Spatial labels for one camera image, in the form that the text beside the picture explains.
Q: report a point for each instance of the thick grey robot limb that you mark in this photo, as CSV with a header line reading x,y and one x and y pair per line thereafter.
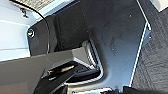
x,y
26,70

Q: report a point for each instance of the pale robot body panel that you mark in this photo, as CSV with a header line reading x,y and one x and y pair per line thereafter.
x,y
16,30

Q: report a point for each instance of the small round metal connector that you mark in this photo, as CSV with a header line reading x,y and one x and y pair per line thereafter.
x,y
30,33

